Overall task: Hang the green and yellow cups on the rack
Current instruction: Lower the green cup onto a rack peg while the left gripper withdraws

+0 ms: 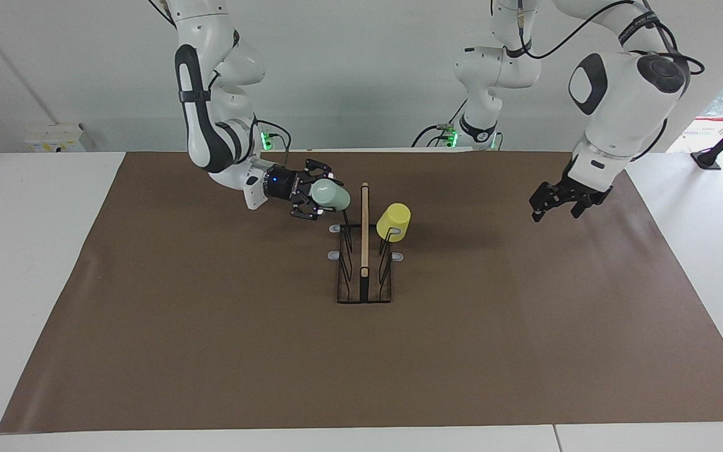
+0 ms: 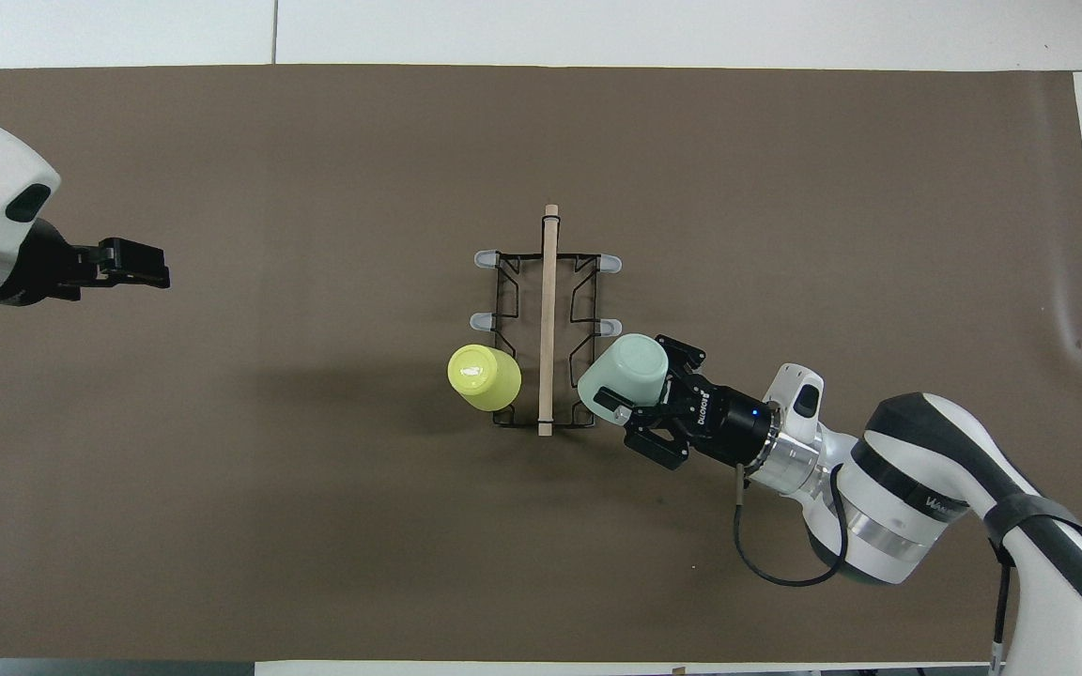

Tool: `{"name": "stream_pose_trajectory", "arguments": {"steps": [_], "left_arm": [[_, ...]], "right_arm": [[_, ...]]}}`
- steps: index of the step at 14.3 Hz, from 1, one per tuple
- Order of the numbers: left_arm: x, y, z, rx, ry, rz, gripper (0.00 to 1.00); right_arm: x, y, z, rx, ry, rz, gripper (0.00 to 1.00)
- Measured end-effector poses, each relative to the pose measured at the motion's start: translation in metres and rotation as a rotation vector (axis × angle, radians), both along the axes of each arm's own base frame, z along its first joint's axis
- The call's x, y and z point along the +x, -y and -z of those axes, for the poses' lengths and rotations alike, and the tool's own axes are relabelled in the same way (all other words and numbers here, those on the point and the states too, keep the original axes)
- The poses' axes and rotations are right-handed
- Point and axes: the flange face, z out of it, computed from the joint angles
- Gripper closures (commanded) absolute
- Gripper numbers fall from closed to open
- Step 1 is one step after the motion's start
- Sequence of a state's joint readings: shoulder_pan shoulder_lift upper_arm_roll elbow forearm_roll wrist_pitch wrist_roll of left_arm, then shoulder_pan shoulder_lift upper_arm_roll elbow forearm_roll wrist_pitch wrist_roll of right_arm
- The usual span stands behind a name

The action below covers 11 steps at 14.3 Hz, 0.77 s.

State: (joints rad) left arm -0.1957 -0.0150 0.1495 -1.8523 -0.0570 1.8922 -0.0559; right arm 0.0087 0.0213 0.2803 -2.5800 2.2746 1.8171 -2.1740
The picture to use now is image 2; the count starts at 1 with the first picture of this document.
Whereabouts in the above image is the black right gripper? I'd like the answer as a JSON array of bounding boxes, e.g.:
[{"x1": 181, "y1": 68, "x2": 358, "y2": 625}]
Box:
[{"x1": 611, "y1": 333, "x2": 781, "y2": 470}]

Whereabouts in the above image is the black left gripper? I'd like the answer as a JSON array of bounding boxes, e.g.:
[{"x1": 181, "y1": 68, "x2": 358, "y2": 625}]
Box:
[{"x1": 0, "y1": 218, "x2": 171, "y2": 306}]

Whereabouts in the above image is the pale green plastic cup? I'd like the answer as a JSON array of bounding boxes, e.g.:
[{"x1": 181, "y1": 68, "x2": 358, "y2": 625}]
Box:
[{"x1": 577, "y1": 333, "x2": 671, "y2": 423}]

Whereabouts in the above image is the yellow plastic cup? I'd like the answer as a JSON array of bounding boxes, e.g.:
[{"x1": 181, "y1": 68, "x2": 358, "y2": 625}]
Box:
[{"x1": 447, "y1": 344, "x2": 522, "y2": 412}]

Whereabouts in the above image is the brown paper table mat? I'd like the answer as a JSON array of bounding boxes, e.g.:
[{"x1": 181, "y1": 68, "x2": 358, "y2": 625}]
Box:
[{"x1": 0, "y1": 64, "x2": 1082, "y2": 663}]

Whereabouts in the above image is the black wire cup rack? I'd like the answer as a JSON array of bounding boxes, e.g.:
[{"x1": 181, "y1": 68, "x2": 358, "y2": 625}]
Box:
[{"x1": 471, "y1": 204, "x2": 624, "y2": 438}]

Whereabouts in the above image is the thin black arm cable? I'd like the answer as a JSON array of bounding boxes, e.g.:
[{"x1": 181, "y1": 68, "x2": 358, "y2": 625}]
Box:
[{"x1": 991, "y1": 545, "x2": 1017, "y2": 676}]

